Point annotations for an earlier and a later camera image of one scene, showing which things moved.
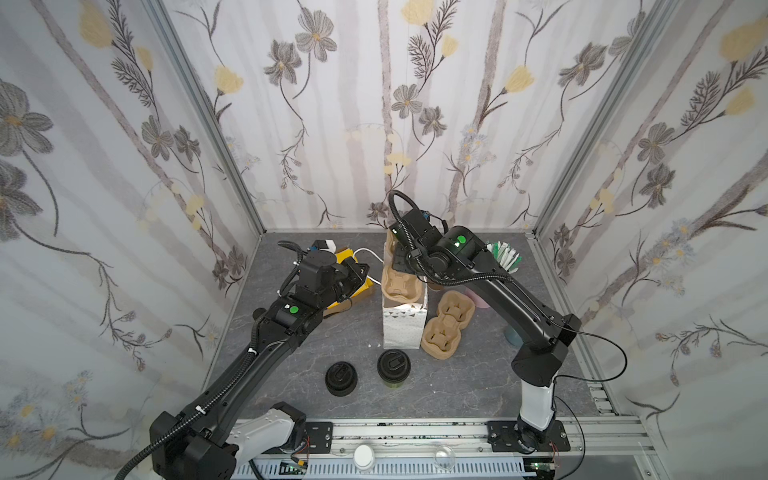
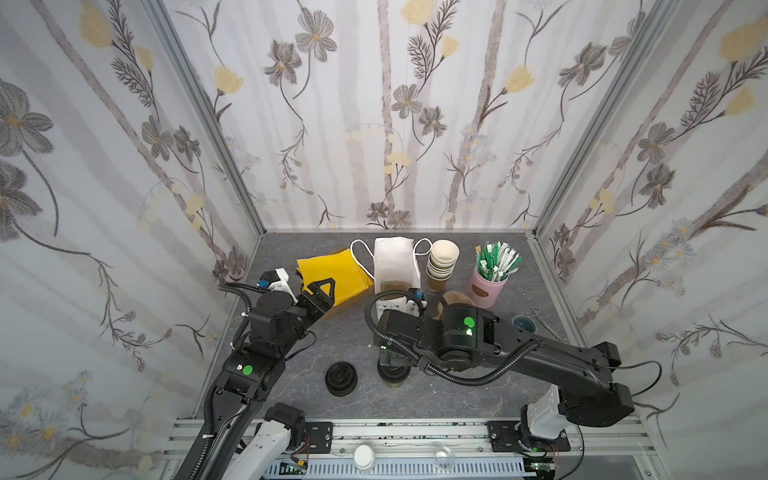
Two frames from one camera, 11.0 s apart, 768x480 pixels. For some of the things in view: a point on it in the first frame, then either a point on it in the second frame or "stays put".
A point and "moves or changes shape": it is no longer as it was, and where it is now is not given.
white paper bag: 404,321 moves or changes shape
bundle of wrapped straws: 506,256 stays put
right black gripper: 402,245 → 398,306
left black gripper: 351,276 → 309,300
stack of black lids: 341,378 stays put
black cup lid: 393,366 stays put
